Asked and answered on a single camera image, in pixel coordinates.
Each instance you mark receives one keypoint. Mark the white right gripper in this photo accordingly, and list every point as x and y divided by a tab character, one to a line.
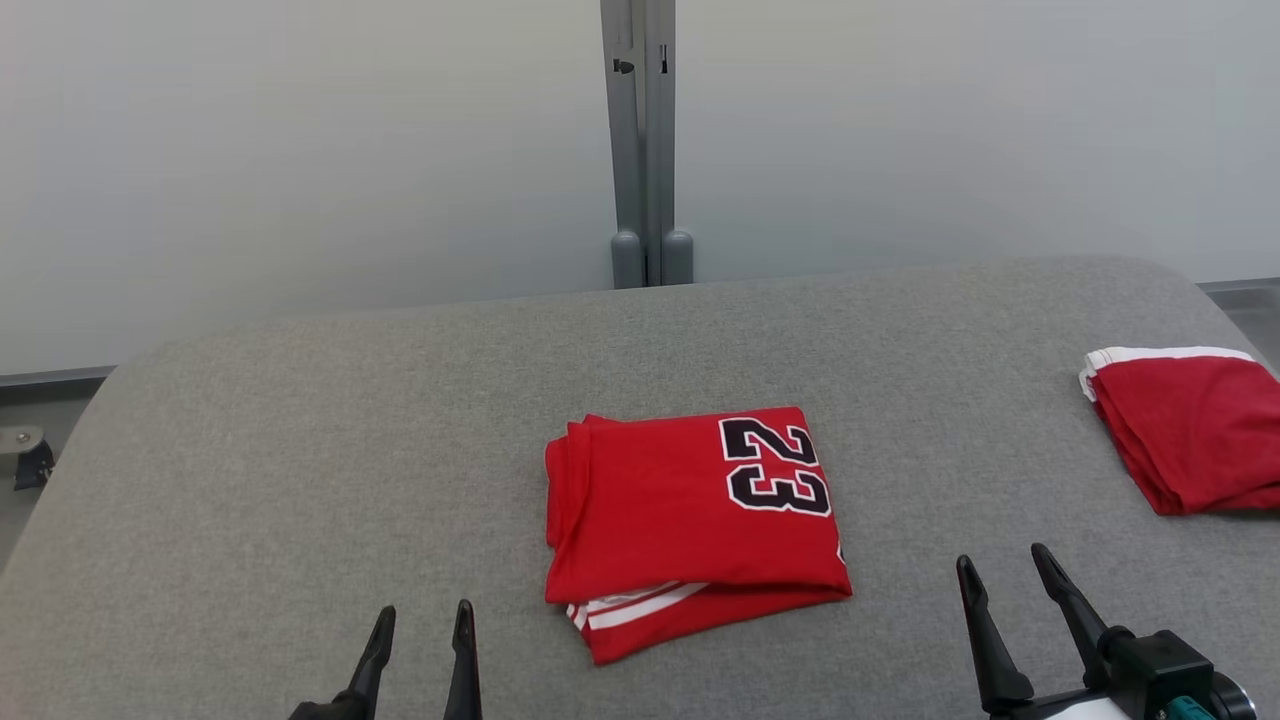
1070	708

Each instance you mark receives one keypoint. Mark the red shorts with white stripe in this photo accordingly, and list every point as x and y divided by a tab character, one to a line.
1190	430

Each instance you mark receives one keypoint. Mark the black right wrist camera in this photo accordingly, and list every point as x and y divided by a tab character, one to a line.
1150	665

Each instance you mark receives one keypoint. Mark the grey partition leg with caster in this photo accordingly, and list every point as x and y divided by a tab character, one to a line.
25	455

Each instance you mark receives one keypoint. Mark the red jersey number 23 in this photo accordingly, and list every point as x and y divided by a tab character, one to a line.
650	510

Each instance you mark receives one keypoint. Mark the grey double partition post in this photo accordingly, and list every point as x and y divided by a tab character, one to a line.
645	150

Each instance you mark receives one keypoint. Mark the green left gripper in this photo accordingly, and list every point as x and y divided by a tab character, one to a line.
325	710

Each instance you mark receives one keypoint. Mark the grey partition bottom rail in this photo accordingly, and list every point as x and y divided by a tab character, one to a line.
1245	289
50	385

